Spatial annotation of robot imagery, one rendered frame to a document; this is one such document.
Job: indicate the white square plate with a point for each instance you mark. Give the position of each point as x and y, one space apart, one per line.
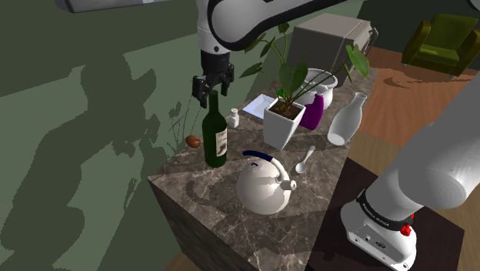
258 107

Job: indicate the white round pot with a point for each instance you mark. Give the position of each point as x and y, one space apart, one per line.
327 88

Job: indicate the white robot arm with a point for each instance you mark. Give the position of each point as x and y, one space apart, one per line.
431 169

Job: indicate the green armchair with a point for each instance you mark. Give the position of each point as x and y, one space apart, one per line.
438 48

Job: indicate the white salt shaker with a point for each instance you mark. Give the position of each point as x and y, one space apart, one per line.
234 119

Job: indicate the white long-necked vase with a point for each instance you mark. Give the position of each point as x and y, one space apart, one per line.
344 124

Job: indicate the brown oval ball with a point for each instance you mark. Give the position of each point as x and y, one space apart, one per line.
193 141

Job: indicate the grey box appliance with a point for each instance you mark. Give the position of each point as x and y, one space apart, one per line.
322 37

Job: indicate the purple vase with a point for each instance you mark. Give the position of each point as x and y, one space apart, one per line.
312 114

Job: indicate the plant in white square pot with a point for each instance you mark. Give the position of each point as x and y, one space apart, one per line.
281 127

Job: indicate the dark green wine bottle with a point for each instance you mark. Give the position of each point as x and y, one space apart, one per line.
214 131

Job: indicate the dark robot stand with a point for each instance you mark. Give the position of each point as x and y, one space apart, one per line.
345 240

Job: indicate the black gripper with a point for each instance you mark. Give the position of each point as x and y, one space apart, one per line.
215 63

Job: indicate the white spoon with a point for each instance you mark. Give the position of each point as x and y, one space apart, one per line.
301 166

